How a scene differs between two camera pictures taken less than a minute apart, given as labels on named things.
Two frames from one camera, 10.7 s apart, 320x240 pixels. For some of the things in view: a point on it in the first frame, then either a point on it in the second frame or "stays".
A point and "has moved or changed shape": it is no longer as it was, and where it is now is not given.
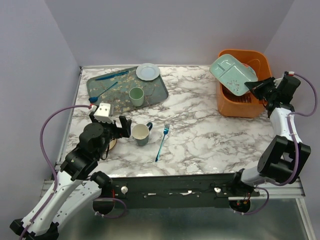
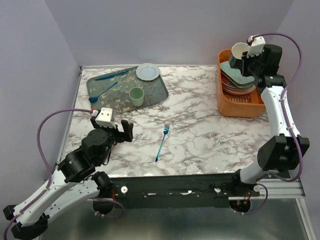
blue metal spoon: [94, 99] stays
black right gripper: [257, 87] → [246, 60]
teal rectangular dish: [233, 74] has moved or changed shape
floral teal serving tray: [125, 90] stays
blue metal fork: [166, 128] stays
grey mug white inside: [141, 132] → [235, 60]
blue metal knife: [113, 75] stays
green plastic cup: [136, 95] stays
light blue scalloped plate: [147, 71] stays
